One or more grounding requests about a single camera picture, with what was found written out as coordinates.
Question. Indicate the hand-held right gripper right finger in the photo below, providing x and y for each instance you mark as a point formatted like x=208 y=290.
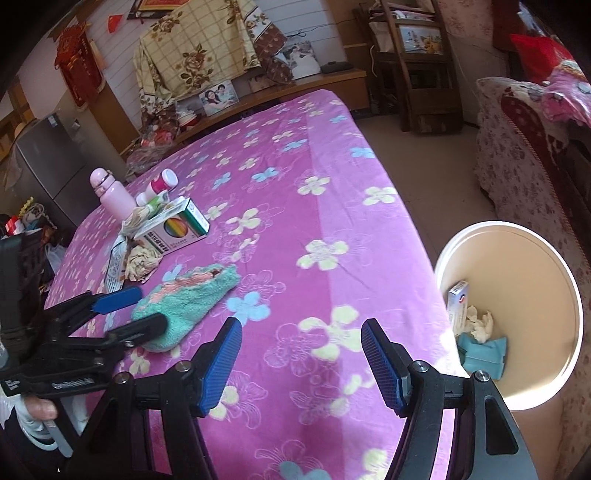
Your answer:
x=383 y=364

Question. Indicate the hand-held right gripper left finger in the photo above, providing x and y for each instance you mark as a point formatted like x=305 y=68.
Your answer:
x=221 y=364

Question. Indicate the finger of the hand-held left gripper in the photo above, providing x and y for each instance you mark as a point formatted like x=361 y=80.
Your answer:
x=143 y=327
x=115 y=297

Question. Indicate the medicine blister strip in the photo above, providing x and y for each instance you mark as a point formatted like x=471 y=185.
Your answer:
x=114 y=267

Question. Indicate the teal fuzzy sock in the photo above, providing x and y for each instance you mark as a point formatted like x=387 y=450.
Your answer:
x=194 y=295

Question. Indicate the white printed snack wrapper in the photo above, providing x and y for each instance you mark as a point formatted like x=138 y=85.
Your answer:
x=138 y=217

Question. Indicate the green box rainbow print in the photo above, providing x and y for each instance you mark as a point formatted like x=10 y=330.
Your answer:
x=175 y=230

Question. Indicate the white and blue box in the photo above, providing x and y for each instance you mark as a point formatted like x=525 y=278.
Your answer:
x=458 y=304

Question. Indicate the cream round bin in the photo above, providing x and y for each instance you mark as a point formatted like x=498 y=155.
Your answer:
x=517 y=258

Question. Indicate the person's left hand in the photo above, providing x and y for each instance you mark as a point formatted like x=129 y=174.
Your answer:
x=39 y=408

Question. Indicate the white plastic bag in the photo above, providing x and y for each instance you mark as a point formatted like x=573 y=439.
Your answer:
x=55 y=258

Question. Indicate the white yogurt bottle pink label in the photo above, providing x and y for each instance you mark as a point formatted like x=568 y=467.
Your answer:
x=161 y=182

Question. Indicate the clear plastic bags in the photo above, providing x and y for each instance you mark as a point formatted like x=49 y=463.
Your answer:
x=147 y=152

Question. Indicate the grey refrigerator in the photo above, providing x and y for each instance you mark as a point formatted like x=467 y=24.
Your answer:
x=51 y=161

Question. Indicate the pink floral tablecloth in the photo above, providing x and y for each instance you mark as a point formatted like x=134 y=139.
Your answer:
x=300 y=221

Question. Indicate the red and white bowl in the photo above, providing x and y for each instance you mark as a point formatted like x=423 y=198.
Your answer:
x=189 y=117

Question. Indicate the red hanging banner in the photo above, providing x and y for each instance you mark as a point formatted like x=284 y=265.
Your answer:
x=78 y=64

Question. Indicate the floral sofa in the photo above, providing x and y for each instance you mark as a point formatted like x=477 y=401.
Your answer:
x=508 y=152

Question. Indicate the wooden chair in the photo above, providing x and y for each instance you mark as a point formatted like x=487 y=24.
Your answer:
x=434 y=106

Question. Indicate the yellow floral cloth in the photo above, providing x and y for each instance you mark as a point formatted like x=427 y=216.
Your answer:
x=194 y=41

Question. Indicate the small red flag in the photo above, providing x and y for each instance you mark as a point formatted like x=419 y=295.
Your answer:
x=115 y=19

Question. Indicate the wooden cabinet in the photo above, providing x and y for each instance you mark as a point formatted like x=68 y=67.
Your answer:
x=337 y=81

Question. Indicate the brown jacket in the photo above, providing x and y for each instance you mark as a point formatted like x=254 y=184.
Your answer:
x=581 y=152

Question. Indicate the framed red and gold picture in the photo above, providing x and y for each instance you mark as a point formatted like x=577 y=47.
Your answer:
x=157 y=7

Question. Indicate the wedding photo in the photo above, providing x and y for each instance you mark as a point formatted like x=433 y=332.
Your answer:
x=300 y=62

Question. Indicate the black box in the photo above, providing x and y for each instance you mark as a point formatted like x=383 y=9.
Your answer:
x=334 y=67

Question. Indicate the framed painting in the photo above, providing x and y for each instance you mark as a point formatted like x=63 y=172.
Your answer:
x=421 y=39

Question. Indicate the pink fringed blanket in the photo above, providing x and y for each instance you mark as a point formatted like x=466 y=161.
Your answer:
x=570 y=92

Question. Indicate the red cushion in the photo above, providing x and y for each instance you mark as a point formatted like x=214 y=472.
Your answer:
x=535 y=57

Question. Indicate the couple photo frame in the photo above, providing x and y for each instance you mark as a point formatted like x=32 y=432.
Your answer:
x=219 y=98

